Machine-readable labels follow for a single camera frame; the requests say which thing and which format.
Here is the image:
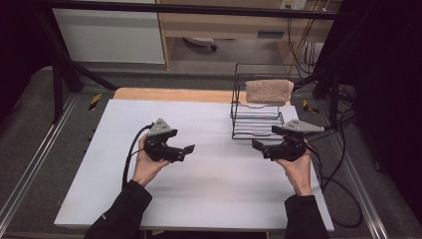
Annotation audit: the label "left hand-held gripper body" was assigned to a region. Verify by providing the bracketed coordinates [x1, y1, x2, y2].
[142, 118, 187, 164]

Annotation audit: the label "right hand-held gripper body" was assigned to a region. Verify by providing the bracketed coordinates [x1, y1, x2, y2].
[261, 119, 325, 163]

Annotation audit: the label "black wire rack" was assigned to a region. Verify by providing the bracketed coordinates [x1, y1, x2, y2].
[230, 62, 302, 141]

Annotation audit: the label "brown towel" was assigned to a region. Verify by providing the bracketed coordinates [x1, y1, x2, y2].
[245, 79, 296, 105]

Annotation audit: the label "person's left hand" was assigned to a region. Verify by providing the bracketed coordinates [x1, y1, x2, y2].
[131, 133, 172, 188]

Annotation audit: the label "person's right hand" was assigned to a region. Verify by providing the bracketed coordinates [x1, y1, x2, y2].
[274, 138, 315, 198]

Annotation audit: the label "wooden table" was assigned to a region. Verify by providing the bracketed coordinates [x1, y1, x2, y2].
[112, 87, 293, 107]

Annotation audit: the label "white foam board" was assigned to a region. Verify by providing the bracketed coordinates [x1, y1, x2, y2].
[54, 99, 335, 233]

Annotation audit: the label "office chair base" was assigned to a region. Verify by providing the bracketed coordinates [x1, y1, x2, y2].
[182, 36, 219, 52]

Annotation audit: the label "white cabinet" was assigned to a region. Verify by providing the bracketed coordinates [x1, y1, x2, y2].
[52, 0, 166, 65]

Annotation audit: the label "black curtain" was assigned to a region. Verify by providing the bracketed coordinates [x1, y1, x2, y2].
[317, 0, 422, 218]
[0, 0, 58, 120]

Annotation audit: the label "light wooden desk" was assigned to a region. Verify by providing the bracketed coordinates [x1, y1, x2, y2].
[155, 0, 342, 72]

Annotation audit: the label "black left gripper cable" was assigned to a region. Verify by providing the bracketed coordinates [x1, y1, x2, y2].
[120, 122, 155, 191]

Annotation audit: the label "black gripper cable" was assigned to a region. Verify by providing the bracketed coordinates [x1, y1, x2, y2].
[120, 122, 155, 191]
[305, 140, 364, 230]

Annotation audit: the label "black floor cables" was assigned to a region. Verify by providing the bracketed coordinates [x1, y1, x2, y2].
[303, 83, 358, 144]

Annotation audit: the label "black metal frame stand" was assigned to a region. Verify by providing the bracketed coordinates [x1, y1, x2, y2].
[280, 49, 342, 131]
[33, 6, 118, 124]

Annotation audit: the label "aluminium floor rail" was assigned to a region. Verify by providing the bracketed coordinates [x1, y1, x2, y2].
[326, 131, 390, 239]
[0, 94, 80, 231]

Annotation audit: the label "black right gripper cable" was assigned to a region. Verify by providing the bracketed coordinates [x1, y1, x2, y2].
[305, 140, 364, 230]

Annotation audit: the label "hanging cable bundle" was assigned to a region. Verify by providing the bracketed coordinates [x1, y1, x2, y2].
[286, 0, 332, 76]

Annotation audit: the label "black metal frame bar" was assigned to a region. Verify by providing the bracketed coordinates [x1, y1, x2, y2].
[33, 0, 349, 21]

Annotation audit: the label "white wall power outlet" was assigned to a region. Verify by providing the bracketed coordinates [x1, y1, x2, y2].
[280, 0, 309, 11]

